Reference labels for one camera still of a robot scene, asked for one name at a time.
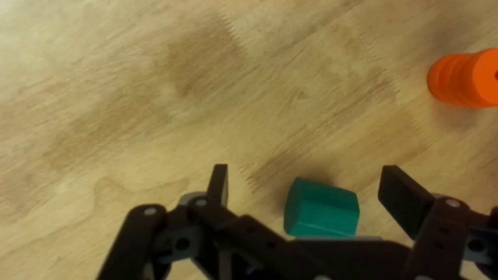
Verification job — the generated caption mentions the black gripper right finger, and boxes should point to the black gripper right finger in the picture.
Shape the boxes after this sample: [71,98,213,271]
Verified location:
[376,163,498,280]

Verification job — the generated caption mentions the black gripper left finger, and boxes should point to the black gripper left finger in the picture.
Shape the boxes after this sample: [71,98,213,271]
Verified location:
[95,163,285,280]

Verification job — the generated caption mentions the green cylinder block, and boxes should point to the green cylinder block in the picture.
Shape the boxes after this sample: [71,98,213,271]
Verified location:
[281,176,361,240]

